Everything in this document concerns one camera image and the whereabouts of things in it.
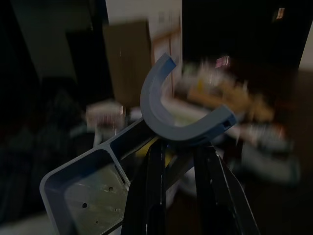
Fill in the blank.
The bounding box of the flat brown cardboard piece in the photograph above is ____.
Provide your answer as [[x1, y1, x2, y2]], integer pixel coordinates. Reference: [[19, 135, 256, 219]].
[[187, 82, 273, 119]]

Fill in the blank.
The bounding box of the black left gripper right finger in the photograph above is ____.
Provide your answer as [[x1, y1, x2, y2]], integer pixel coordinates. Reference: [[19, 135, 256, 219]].
[[193, 143, 261, 235]]

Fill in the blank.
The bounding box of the tall brown cardboard box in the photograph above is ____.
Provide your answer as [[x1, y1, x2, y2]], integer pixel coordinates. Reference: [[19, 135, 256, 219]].
[[102, 21, 153, 106]]

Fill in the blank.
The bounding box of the small white box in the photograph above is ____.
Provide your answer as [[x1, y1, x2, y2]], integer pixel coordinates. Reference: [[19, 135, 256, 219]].
[[86, 102, 126, 129]]

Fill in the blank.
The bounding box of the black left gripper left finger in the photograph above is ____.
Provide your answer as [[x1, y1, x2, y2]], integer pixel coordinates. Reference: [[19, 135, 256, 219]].
[[121, 140, 170, 235]]

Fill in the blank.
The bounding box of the grey plastic u-shaped bracket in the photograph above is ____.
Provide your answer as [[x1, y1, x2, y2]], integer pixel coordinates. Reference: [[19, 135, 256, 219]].
[[39, 53, 237, 235]]

